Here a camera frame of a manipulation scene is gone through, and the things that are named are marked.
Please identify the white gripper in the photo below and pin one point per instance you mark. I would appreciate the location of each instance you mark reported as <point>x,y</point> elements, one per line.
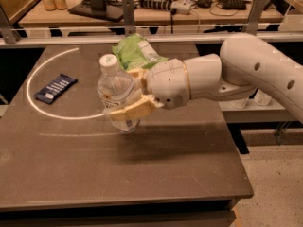
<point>168,81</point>

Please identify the clear plastic water bottle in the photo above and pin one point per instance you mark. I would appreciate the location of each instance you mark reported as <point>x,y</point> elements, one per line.
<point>115,87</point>

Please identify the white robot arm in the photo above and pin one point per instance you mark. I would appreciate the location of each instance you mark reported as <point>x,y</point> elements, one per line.
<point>245,63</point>

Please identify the left clear sanitizer bottle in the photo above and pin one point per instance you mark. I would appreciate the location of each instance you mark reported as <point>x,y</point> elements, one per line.
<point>240,103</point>

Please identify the clear sanitizer bottle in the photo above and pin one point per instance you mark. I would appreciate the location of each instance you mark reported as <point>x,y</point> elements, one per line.
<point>261,98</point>
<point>240,103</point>

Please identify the right clear sanitizer bottle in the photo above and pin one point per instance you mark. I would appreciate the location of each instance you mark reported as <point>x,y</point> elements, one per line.
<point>261,98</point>

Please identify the green snack bag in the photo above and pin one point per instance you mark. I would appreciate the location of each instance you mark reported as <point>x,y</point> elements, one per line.
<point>136,52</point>

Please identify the dark blue snack bar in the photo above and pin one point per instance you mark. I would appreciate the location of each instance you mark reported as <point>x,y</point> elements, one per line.
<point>55,88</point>

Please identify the wooden desk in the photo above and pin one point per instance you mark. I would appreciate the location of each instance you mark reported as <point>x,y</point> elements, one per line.
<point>198,17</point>

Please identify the black power strip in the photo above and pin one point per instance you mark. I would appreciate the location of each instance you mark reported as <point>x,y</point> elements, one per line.
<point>156,4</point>

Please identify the white power adapter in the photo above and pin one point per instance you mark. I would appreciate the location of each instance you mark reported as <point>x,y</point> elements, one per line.
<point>181,7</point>

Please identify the black monitor stand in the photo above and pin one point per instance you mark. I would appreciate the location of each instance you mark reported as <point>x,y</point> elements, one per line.
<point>98,9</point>

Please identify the black device on desk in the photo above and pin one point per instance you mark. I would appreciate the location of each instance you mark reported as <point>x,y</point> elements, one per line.
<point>233,4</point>

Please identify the metal guard rail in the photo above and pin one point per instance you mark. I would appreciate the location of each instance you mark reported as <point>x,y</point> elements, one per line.
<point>208,33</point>

